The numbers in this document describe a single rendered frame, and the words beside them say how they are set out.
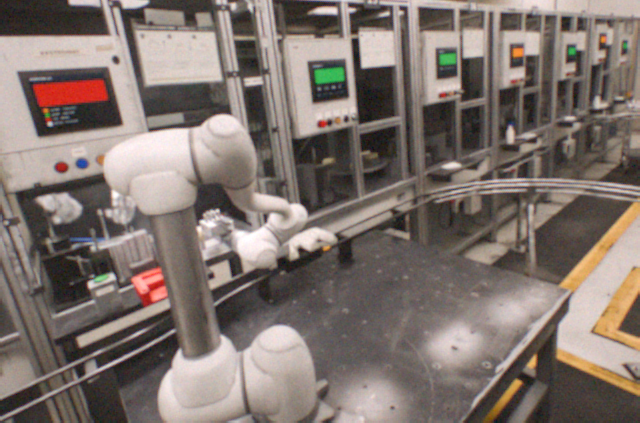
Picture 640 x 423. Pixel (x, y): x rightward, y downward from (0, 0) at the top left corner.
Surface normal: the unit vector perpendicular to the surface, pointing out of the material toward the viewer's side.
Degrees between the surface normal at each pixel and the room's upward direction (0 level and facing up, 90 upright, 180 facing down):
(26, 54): 90
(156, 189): 92
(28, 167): 90
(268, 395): 84
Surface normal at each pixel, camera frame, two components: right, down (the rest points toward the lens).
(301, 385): 0.60, 0.11
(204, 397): 0.20, 0.11
